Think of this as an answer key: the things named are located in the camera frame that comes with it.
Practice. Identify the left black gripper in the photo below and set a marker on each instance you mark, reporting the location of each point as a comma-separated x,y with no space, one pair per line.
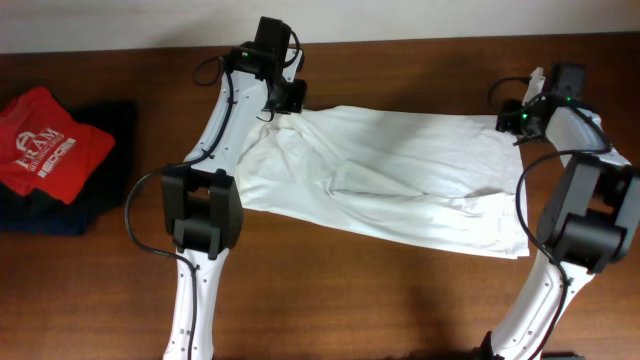
288,98

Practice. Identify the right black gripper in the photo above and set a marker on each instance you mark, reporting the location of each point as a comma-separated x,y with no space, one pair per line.
513,121

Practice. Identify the white t-shirt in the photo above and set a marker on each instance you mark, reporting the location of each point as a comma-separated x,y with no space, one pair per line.
445,182

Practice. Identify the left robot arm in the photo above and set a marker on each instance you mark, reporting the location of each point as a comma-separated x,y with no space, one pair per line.
203,212

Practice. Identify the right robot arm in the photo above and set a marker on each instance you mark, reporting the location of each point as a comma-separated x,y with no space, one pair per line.
589,221

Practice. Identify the folded red printed t-shirt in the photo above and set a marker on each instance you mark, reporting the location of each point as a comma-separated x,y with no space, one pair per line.
44,148

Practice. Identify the folded dark navy garment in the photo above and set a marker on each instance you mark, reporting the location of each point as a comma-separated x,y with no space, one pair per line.
105,189

